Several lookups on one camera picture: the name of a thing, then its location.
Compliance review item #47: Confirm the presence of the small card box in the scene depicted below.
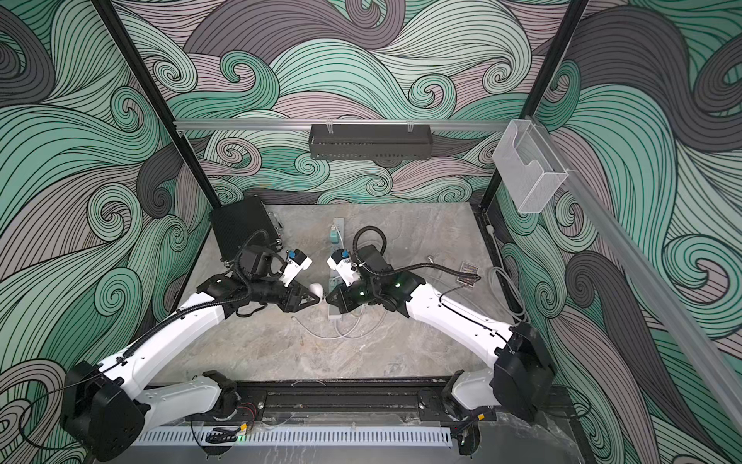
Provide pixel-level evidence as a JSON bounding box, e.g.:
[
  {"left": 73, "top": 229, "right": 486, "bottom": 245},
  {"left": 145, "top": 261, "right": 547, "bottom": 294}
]
[{"left": 457, "top": 262, "right": 480, "bottom": 287}]

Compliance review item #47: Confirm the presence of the black wall shelf tray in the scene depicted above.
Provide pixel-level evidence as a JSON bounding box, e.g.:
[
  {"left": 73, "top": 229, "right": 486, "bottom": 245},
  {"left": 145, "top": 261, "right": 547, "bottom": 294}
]
[{"left": 308, "top": 125, "right": 434, "bottom": 167}]

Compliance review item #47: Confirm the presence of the clear acrylic wall bin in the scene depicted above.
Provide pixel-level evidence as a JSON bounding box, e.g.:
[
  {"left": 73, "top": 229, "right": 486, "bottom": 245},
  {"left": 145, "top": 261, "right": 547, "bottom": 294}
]
[{"left": 493, "top": 119, "right": 568, "bottom": 215}]

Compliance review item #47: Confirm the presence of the white power strip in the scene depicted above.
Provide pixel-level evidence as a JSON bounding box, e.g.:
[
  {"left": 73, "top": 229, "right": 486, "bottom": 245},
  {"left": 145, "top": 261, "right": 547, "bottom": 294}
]
[{"left": 328, "top": 218, "right": 345, "bottom": 322}]

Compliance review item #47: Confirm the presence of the aluminium wall rail back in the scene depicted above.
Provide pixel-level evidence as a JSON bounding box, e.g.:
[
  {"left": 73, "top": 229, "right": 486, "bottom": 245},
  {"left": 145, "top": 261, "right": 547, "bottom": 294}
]
[{"left": 174, "top": 117, "right": 509, "bottom": 133}]

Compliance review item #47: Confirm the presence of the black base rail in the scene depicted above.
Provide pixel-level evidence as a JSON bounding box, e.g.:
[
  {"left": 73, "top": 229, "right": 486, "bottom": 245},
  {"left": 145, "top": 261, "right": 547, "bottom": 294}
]
[{"left": 219, "top": 379, "right": 575, "bottom": 421}]

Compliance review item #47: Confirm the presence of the aluminium wall rail right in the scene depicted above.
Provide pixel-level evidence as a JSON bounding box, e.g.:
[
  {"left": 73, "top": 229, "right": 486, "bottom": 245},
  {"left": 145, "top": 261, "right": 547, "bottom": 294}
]
[{"left": 527, "top": 117, "right": 741, "bottom": 430}]

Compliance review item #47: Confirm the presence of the grey cable right edge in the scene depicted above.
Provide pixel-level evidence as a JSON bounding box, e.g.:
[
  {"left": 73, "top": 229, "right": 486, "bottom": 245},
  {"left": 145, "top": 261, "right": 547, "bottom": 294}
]
[{"left": 486, "top": 225, "right": 531, "bottom": 327}]

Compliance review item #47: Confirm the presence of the aluminium wall rail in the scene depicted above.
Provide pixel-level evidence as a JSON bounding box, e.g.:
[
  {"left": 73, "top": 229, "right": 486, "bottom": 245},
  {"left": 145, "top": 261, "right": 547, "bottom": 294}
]
[
  {"left": 527, "top": 117, "right": 741, "bottom": 430},
  {"left": 174, "top": 117, "right": 509, "bottom": 133}
]

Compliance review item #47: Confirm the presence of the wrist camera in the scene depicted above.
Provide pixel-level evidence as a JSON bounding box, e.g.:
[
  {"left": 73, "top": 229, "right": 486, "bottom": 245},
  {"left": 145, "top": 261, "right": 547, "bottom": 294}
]
[
  {"left": 327, "top": 249, "right": 361, "bottom": 287},
  {"left": 279, "top": 249, "right": 312, "bottom": 287}
]

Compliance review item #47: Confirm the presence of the white slotted cable duct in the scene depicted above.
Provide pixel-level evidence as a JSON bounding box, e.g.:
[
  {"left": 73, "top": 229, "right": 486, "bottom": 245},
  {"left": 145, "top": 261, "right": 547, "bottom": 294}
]
[{"left": 134, "top": 425, "right": 453, "bottom": 448}]

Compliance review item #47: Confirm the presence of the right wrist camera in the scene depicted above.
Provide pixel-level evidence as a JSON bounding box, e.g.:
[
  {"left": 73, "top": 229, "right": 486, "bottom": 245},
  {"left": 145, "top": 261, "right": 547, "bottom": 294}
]
[{"left": 327, "top": 249, "right": 361, "bottom": 287}]

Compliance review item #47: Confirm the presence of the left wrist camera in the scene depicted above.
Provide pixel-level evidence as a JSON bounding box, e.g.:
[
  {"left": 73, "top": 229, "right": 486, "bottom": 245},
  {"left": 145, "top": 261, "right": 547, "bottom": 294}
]
[{"left": 279, "top": 249, "right": 312, "bottom": 287}]

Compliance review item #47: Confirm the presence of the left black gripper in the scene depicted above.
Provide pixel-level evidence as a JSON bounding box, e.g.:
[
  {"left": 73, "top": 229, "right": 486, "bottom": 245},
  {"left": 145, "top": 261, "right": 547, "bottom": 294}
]
[{"left": 250, "top": 276, "right": 320, "bottom": 314}]

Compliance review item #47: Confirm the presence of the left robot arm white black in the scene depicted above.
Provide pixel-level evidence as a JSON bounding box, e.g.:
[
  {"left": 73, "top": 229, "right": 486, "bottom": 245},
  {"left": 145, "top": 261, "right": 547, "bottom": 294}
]
[{"left": 60, "top": 240, "right": 320, "bottom": 462}]

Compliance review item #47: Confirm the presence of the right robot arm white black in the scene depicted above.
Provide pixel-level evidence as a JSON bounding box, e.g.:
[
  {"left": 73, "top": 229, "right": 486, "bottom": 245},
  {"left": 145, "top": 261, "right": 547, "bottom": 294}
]
[{"left": 326, "top": 241, "right": 557, "bottom": 423}]

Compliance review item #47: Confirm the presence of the white earbud case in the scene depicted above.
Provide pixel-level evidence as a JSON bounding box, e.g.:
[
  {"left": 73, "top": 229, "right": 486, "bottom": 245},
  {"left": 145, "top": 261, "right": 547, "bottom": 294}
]
[{"left": 309, "top": 283, "right": 324, "bottom": 298}]

